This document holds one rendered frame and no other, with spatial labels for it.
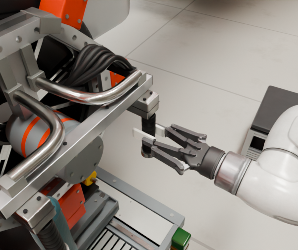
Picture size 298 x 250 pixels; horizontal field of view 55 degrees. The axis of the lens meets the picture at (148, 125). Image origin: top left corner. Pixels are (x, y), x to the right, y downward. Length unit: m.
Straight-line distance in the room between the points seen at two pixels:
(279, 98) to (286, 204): 1.19
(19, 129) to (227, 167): 0.48
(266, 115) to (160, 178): 0.67
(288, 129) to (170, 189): 1.03
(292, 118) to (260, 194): 0.20
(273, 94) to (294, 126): 1.09
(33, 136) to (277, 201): 0.53
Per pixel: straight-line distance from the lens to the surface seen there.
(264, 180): 0.65
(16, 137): 0.73
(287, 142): 0.71
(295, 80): 2.64
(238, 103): 2.23
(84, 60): 0.66
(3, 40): 0.62
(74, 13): 0.72
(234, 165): 0.66
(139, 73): 0.65
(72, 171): 0.67
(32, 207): 0.52
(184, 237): 0.79
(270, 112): 1.68
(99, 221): 1.37
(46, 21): 0.67
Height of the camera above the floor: 1.38
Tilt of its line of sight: 44 degrees down
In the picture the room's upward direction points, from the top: straight up
